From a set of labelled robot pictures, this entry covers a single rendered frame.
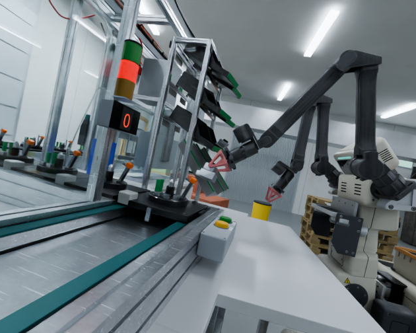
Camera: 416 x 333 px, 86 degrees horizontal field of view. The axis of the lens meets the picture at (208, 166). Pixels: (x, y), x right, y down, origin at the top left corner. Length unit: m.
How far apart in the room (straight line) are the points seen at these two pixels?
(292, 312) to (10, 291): 0.50
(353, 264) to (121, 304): 0.99
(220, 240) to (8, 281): 0.39
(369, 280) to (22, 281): 1.13
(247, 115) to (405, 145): 4.06
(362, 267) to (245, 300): 0.70
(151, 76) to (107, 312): 2.04
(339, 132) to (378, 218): 5.81
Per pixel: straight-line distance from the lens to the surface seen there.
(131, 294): 0.33
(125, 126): 0.67
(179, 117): 1.07
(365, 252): 1.20
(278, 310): 0.58
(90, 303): 0.31
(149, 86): 2.18
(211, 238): 0.58
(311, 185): 8.54
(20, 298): 0.41
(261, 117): 6.47
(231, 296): 0.57
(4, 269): 0.48
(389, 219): 1.21
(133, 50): 0.71
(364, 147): 0.96
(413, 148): 7.73
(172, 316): 0.47
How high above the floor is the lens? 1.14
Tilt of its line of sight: 1 degrees down
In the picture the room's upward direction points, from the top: 12 degrees clockwise
